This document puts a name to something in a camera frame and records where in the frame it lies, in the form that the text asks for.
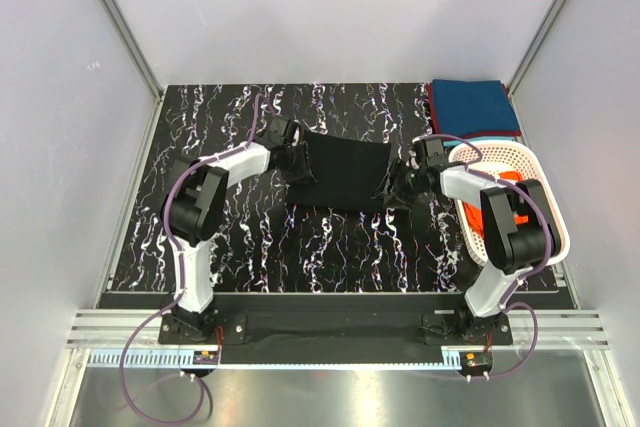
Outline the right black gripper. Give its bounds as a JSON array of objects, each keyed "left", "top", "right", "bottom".
[{"left": 371, "top": 157, "right": 427, "bottom": 211}]

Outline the black t shirt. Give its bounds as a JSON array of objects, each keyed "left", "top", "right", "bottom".
[{"left": 285, "top": 132, "right": 391, "bottom": 214}]

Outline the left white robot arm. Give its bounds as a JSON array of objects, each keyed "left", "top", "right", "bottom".
[{"left": 160, "top": 115, "right": 315, "bottom": 343}]

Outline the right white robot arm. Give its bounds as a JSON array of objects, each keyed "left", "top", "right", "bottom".
[{"left": 376, "top": 134, "right": 570, "bottom": 344}]

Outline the folded light blue t shirt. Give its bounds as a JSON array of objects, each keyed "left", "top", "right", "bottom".
[{"left": 443, "top": 135, "right": 520, "bottom": 148}]

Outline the orange t shirt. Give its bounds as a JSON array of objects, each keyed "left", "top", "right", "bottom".
[{"left": 463, "top": 170, "right": 533, "bottom": 241}]

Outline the white plastic laundry basket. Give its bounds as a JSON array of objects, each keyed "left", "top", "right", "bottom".
[{"left": 454, "top": 141, "right": 570, "bottom": 266}]

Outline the black marble pattern mat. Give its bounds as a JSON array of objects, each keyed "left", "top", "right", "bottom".
[{"left": 107, "top": 81, "right": 559, "bottom": 294}]

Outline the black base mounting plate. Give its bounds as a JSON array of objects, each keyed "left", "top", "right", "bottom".
[{"left": 159, "top": 293, "right": 513, "bottom": 366}]

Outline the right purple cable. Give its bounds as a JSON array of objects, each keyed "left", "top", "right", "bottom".
[{"left": 422, "top": 134, "right": 556, "bottom": 381}]

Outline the left aluminium frame post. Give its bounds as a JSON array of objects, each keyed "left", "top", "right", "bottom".
[{"left": 69, "top": 0, "right": 166, "bottom": 101}]

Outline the aluminium frame post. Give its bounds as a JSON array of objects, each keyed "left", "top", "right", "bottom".
[
  {"left": 69, "top": 0, "right": 166, "bottom": 101},
  {"left": 505, "top": 0, "right": 601, "bottom": 96}
]

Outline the slotted cable duct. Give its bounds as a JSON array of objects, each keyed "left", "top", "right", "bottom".
[{"left": 87, "top": 348, "right": 462, "bottom": 371}]

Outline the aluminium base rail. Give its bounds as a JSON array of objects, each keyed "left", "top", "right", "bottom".
[{"left": 66, "top": 309, "right": 608, "bottom": 349}]

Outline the right aluminium frame post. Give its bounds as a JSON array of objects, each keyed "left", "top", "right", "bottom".
[{"left": 505, "top": 0, "right": 601, "bottom": 96}]

